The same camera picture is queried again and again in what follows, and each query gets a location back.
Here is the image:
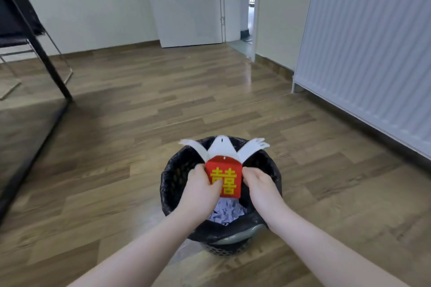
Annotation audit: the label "person's left hand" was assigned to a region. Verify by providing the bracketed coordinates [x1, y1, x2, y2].
[175, 163, 224, 227]

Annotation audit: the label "person's right hand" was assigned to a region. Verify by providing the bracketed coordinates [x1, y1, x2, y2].
[242, 166, 290, 230]

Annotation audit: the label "white paper scraps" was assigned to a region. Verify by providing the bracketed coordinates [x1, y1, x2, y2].
[207, 197, 248, 227]

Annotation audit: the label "red paper box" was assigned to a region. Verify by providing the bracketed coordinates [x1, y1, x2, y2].
[178, 135, 271, 199]

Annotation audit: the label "bin with black liner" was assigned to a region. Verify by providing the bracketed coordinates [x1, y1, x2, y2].
[160, 136, 283, 257]

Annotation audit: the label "person's left forearm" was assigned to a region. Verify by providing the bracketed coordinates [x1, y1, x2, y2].
[67, 211, 202, 287]

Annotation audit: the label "person's right forearm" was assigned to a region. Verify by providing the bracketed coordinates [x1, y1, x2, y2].
[269, 209, 411, 287]

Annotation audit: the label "white ribbed radiator panel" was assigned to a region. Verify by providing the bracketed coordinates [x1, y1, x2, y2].
[291, 0, 431, 160]

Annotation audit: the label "white door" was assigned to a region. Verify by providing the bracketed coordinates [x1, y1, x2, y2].
[142, 0, 225, 48]

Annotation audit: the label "dark metal frame chair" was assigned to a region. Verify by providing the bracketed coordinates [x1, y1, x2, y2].
[0, 0, 74, 101]

